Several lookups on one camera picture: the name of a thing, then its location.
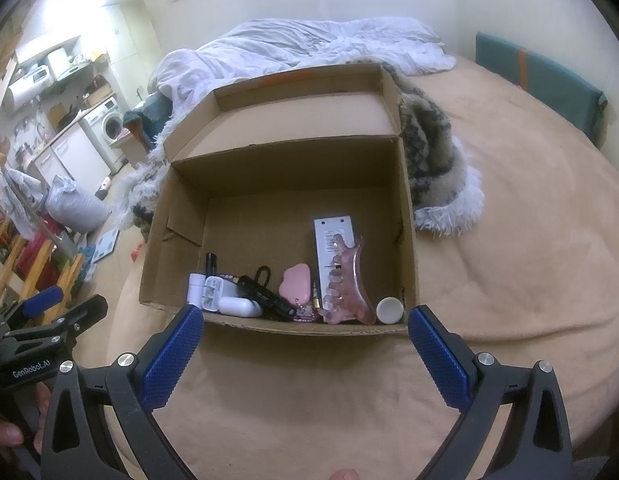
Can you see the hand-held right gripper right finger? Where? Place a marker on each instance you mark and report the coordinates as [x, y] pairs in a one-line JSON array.
[[439, 360]]

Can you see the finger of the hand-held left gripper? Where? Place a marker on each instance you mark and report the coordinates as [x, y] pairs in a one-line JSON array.
[[42, 301], [84, 317]]

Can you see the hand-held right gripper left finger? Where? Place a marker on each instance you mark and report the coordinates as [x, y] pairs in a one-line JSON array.
[[169, 360]]

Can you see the white pill bottle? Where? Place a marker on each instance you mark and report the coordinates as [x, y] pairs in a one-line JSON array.
[[389, 310]]

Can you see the white lip balm tube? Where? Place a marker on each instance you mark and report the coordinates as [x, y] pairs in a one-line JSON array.
[[196, 287]]

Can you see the small white hinged case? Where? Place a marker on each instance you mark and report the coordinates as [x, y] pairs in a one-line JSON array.
[[214, 292]]

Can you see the white earbuds case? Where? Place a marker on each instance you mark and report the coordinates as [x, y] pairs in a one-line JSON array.
[[237, 306]]

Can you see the pink hair claw clip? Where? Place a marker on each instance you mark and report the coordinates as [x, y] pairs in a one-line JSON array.
[[362, 290]]

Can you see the black lipstick tube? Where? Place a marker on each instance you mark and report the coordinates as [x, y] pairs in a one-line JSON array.
[[212, 262]]

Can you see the pink patterned small packet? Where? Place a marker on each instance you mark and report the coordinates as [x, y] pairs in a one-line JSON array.
[[303, 314]]

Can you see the pink cloud-shaped case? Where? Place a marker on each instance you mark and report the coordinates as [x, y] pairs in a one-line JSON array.
[[295, 285]]

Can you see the white remote control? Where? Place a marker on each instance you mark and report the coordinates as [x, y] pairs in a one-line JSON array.
[[329, 227]]

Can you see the brown cardboard box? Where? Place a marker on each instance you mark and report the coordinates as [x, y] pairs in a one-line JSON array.
[[269, 210]]

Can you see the person's left hand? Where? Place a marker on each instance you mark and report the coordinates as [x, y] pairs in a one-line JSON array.
[[7, 435]]

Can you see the person's right hand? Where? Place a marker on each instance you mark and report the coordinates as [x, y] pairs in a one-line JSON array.
[[344, 475]]

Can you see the yellow wooden rack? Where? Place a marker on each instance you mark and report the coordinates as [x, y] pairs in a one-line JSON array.
[[69, 280]]

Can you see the red bag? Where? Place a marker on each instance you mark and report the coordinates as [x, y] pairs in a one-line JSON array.
[[32, 260]]

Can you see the bathroom scale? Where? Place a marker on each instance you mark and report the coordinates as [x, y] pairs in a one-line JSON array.
[[105, 245]]

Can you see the red packet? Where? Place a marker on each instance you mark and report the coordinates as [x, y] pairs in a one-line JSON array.
[[137, 252]]

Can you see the white plastic bag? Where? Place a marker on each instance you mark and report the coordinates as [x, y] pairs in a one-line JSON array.
[[74, 207]]

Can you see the hanging white cloth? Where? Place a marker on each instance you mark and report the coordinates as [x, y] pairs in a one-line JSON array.
[[19, 190]]

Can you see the small white bottle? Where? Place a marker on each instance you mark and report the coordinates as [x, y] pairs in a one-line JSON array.
[[103, 189]]

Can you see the white base cabinet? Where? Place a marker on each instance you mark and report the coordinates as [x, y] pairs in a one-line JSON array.
[[74, 152]]

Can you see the white washing machine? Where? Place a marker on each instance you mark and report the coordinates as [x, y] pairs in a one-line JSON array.
[[107, 125]]

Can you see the furry patterned blanket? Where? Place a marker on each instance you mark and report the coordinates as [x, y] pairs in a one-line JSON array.
[[434, 160]]

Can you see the dark teal cushion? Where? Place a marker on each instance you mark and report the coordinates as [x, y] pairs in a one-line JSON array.
[[144, 115]]

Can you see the white water heater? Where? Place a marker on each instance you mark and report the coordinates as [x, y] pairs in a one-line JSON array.
[[24, 87]]

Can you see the teal cushion with orange stripe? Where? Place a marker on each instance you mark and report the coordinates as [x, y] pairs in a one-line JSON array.
[[544, 80]]

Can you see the white duvet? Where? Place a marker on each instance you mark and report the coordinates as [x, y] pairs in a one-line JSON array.
[[289, 45]]

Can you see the white wall cabinet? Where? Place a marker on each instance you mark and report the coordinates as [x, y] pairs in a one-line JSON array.
[[47, 47]]

